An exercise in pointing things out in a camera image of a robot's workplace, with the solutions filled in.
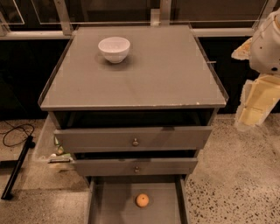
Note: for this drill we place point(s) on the white ceramic bowl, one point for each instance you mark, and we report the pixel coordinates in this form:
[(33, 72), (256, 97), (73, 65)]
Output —
[(114, 49)]

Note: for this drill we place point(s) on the grey bottom drawer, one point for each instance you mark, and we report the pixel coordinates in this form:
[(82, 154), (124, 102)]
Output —
[(113, 200)]

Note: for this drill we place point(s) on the orange round fruit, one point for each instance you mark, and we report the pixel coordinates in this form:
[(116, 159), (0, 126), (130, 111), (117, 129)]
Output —
[(142, 200)]

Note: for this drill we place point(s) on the metal railing frame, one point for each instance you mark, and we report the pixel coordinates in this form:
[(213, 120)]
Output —
[(59, 19)]

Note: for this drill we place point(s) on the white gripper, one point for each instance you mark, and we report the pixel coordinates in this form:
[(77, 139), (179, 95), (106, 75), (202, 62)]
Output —
[(266, 48)]

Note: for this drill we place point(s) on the black stand leg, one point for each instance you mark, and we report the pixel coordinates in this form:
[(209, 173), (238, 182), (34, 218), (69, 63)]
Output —
[(28, 144)]

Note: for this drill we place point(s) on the grey top drawer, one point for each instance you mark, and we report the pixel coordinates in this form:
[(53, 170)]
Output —
[(133, 139)]

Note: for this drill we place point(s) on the grey drawer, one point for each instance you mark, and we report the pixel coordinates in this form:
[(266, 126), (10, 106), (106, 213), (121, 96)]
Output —
[(135, 166), (133, 139), (113, 200)]

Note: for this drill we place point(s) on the grey drawer cabinet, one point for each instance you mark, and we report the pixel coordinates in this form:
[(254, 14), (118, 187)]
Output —
[(165, 81)]

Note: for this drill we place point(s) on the clear plastic bin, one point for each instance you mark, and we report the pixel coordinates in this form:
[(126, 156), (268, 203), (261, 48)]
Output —
[(47, 147)]

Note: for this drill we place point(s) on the grey middle drawer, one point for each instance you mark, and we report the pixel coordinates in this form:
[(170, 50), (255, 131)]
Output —
[(135, 166)]

